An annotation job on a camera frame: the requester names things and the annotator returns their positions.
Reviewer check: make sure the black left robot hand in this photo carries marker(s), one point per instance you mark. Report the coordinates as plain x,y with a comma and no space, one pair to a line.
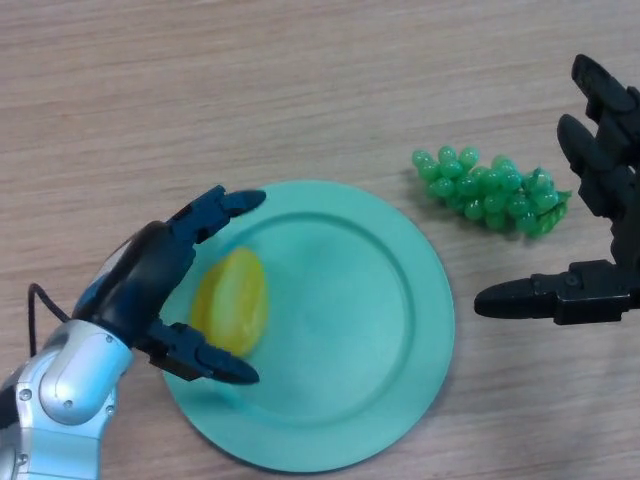
140,280

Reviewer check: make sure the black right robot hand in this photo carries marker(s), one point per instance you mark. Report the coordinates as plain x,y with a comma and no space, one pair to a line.
620,190

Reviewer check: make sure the yellow starfruit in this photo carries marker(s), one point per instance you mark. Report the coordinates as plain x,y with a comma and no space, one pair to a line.
232,300

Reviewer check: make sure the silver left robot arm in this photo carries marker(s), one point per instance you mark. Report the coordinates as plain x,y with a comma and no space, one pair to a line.
60,400

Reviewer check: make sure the green round plate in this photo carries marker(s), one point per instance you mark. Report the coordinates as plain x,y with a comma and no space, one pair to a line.
340,350

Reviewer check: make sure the green grape bunch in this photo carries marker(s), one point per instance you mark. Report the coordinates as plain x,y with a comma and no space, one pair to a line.
485,192

